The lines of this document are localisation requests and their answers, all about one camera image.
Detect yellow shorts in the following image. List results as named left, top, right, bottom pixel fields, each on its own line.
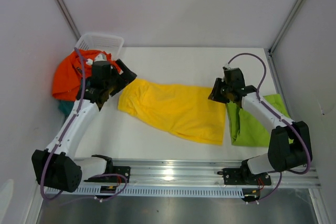
left=118, top=79, right=226, bottom=145

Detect aluminium frame rail front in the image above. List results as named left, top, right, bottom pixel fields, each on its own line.
left=34, top=158, right=322, bottom=188

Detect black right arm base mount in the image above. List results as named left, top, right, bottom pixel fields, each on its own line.
left=217, top=168, right=271, bottom=186

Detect aluminium corner post right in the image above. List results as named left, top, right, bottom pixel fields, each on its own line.
left=268, top=0, right=306, bottom=57

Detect lime green shorts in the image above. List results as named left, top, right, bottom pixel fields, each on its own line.
left=226, top=93, right=295, bottom=148

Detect white plastic laundry basket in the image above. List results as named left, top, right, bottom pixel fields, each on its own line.
left=75, top=32, right=124, bottom=60

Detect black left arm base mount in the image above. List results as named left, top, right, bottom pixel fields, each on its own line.
left=85, top=166, right=131, bottom=183

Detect white slotted cable duct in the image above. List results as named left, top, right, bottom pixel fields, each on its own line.
left=46, top=185, right=245, bottom=198

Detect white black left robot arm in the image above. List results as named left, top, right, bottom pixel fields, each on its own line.
left=31, top=59, right=137, bottom=193

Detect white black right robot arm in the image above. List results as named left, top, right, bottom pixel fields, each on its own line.
left=208, top=67, right=312, bottom=184

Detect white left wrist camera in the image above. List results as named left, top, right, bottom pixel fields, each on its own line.
left=86, top=53, right=107, bottom=66

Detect orange shorts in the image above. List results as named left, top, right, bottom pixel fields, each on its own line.
left=52, top=49, right=121, bottom=102

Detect aluminium corner post left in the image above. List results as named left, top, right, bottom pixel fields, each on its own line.
left=54, top=0, right=81, bottom=40

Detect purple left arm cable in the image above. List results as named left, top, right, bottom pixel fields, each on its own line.
left=39, top=47, right=128, bottom=207

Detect aluminium corner post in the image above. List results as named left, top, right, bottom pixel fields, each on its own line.
left=54, top=0, right=81, bottom=40
left=268, top=0, right=306, bottom=57

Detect teal shorts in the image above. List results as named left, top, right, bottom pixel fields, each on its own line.
left=58, top=100, right=74, bottom=117

